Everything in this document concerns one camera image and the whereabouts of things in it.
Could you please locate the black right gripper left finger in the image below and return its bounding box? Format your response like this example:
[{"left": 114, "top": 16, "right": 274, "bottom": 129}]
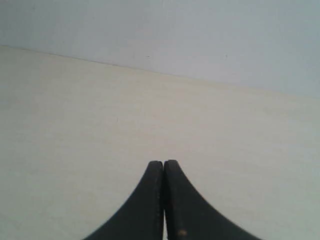
[{"left": 86, "top": 161, "right": 164, "bottom": 240}]

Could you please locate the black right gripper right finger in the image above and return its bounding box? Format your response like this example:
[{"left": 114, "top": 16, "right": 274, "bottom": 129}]
[{"left": 163, "top": 159, "right": 258, "bottom": 240}]

